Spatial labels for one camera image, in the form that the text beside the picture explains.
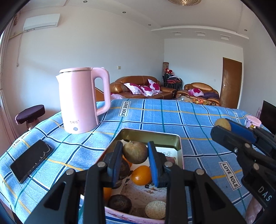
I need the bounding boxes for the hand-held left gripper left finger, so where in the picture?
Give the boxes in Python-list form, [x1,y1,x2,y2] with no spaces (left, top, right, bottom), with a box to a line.
[25,141,123,224]

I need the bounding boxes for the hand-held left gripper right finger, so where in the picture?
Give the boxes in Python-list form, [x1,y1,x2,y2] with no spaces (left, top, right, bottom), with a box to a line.
[148,141,246,224]

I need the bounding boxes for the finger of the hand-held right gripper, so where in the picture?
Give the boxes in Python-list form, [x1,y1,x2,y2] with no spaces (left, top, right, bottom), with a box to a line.
[225,118,276,155]
[210,126,276,180]

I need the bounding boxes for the tan kiwi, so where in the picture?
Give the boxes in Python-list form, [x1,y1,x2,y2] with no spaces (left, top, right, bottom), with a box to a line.
[214,118,231,132]

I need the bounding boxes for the orange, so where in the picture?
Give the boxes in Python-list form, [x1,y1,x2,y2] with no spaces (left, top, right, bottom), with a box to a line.
[122,156,133,170]
[131,165,152,186]
[103,187,112,202]

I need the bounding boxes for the brown kiwi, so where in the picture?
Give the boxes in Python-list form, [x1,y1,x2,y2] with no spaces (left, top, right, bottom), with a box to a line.
[122,141,149,164]

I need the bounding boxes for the pink tin box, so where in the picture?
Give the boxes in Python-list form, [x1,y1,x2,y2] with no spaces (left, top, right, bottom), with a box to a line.
[80,128,185,220]

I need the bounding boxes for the dark mangosteen with sticker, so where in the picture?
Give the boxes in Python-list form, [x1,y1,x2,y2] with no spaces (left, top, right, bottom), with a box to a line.
[107,194,132,214]

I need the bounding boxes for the person's right hand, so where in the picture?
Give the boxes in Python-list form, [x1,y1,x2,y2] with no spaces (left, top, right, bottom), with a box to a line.
[246,198,264,224]

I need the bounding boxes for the pink cartoon cup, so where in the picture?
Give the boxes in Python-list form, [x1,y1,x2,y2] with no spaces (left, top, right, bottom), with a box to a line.
[245,115,262,130]

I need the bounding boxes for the printed paper leaflet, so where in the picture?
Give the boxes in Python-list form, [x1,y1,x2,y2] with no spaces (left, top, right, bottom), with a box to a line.
[106,146,178,216]

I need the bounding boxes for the black television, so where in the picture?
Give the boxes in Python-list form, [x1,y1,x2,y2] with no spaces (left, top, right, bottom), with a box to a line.
[259,100,276,130]

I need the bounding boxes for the cluttered coffee table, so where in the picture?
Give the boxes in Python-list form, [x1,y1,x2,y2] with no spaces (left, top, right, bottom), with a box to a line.
[175,97,216,106]

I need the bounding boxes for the brown wooden door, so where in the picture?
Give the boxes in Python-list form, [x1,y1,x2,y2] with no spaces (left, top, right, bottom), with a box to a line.
[220,57,242,109]

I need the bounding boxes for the white magenta floral pillow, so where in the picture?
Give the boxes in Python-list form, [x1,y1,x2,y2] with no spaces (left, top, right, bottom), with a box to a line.
[188,88,204,96]
[140,85,159,96]
[124,83,145,95]
[148,79,162,93]

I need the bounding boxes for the blue plaid tablecloth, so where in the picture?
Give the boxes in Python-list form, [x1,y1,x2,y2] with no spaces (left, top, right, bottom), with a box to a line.
[0,98,274,224]

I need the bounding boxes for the brown leather armchair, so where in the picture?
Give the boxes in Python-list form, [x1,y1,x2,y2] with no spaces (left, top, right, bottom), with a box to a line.
[95,87,106,101]
[176,82,221,106]

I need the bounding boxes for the stacked dark chairs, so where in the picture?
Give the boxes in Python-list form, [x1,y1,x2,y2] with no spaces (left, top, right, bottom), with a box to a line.
[163,73,183,90]

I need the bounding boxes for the pink electric kettle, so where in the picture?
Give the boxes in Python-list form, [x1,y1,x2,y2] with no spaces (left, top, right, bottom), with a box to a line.
[56,67,111,134]

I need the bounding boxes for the black smartphone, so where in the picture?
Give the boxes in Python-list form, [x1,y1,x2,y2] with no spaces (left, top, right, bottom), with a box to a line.
[10,139,53,184]

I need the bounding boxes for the brown leather sofa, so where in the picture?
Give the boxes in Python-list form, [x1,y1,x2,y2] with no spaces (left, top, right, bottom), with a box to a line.
[110,76,177,100]

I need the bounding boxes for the purple cushioned stool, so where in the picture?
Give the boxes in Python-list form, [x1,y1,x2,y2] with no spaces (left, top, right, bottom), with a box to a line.
[15,105,46,131]

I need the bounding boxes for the golden ceiling lamp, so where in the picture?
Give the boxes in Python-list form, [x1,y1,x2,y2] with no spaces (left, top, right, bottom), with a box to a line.
[168,0,202,5]

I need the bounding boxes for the white air conditioner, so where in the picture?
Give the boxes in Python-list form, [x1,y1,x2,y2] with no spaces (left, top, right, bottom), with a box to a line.
[23,13,61,32]

